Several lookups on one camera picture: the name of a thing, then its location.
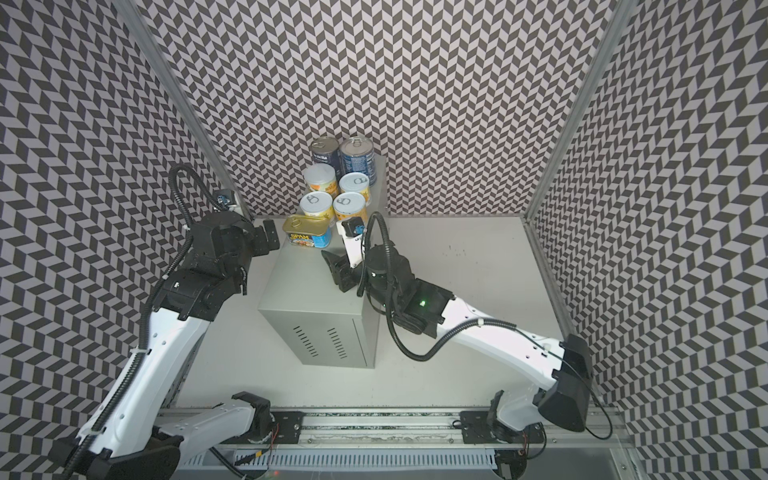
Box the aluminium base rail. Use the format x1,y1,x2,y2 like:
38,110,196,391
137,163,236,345
176,407,647,479

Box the left aluminium corner post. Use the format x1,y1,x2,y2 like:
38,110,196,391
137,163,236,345
111,0,253,220

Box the gold rectangular sardine tin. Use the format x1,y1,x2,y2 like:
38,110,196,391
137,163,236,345
282,214,332,249

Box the aluminium corner post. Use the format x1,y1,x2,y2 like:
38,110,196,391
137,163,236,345
524,0,638,223
111,0,253,220

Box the white lid can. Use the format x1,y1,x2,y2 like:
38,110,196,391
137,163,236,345
299,191,335,221
302,163,340,198
333,192,368,223
338,172,371,204

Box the right aluminium corner post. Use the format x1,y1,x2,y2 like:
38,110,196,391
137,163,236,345
524,0,638,223

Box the tomato can dark label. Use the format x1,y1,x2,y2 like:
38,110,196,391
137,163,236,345
309,136,344,179

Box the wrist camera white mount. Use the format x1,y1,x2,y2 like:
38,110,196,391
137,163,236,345
213,189,250,219
337,216,365,269

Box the grey metal cabinet box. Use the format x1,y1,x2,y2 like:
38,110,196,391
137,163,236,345
257,154,390,370

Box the white lid can front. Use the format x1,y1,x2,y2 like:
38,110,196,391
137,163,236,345
333,192,368,223

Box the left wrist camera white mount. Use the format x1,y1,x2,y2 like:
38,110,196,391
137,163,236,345
213,189,250,219

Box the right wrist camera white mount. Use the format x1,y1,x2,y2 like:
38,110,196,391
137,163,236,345
337,216,365,269

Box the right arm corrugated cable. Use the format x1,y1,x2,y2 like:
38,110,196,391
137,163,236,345
356,211,614,442

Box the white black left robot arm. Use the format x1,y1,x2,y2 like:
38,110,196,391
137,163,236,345
48,211,279,479

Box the blue label tin can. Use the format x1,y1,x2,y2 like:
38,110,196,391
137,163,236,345
340,135,377,185

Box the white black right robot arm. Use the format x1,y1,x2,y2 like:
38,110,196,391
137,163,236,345
322,244,593,434

